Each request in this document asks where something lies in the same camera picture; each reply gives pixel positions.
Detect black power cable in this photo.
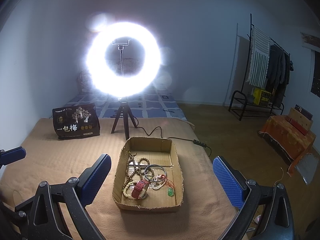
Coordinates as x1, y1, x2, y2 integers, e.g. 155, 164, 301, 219
137, 126, 213, 157

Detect white ring light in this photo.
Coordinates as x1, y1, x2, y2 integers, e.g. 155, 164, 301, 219
85, 22, 162, 98

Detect black low metal rack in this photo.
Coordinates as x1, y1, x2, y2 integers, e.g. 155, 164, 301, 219
228, 90, 285, 121

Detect white pearl bracelet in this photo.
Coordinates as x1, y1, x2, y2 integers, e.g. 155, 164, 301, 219
150, 174, 168, 191

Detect striped hanging towel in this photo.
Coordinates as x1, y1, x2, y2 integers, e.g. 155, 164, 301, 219
247, 26, 271, 89

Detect blue bangle bracelet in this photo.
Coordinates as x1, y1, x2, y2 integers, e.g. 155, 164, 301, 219
144, 164, 168, 182

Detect green jade pendant red cord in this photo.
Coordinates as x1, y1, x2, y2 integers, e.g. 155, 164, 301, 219
159, 174, 176, 197

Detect yellow box on rack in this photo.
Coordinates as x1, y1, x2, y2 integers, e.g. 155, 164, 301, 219
253, 88, 271, 106

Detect orange cloth covered box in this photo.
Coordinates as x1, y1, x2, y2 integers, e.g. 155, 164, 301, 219
259, 105, 316, 176

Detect black tripod stand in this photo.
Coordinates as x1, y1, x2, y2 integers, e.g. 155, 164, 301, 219
111, 98, 138, 140

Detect brown cardboard box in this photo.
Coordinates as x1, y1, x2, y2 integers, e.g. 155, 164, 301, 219
112, 137, 184, 212

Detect cream bead bracelet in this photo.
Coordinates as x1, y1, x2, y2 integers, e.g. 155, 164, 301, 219
121, 180, 138, 201

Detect red strap wristwatch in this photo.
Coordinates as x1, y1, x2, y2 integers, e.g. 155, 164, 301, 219
131, 179, 149, 199

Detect black clothes rack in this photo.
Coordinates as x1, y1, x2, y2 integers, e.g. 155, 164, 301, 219
228, 22, 293, 121

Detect dark hanging clothes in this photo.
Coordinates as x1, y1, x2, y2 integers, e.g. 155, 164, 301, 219
265, 45, 293, 107

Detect brown wooden bead necklace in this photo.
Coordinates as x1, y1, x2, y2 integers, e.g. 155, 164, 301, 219
123, 150, 155, 190

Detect black gold snack bag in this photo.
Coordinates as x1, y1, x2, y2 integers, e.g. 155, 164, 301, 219
52, 103, 100, 140

